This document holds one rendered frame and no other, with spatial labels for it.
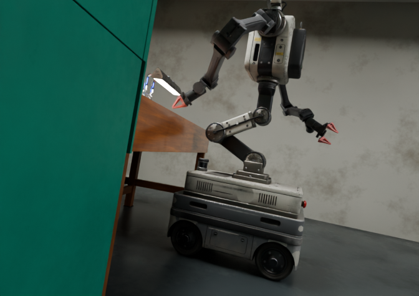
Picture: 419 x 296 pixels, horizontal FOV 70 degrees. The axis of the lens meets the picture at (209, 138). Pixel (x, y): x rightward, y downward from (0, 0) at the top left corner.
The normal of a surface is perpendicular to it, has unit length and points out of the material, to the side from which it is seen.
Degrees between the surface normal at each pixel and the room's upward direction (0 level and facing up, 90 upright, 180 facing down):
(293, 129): 90
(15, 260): 90
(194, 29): 90
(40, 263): 90
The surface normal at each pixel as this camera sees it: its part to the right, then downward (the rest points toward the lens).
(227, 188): -0.28, -0.07
